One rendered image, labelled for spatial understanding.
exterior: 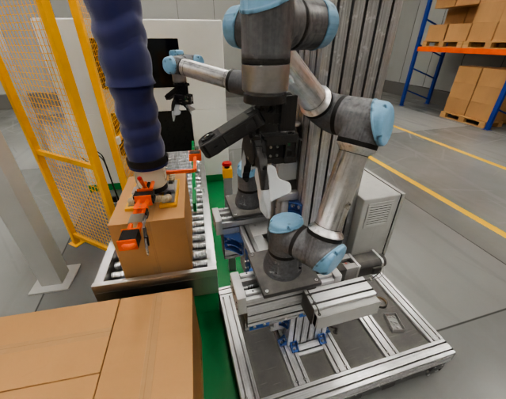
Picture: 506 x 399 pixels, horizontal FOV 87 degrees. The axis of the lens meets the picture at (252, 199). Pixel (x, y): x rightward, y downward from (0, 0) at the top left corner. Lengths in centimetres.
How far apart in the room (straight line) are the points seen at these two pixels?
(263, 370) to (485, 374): 141
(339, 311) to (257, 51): 91
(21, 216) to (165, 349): 151
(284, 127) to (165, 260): 137
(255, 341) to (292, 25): 168
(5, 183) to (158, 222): 119
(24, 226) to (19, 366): 112
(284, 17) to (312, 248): 62
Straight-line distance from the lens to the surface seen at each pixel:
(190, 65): 138
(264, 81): 43
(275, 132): 48
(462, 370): 240
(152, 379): 145
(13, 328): 192
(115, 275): 191
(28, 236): 261
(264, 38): 43
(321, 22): 51
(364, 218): 124
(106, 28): 149
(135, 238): 119
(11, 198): 246
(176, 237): 161
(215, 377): 200
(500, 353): 263
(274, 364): 179
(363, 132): 79
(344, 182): 81
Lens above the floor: 180
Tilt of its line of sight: 31 degrees down
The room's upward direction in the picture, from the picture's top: straight up
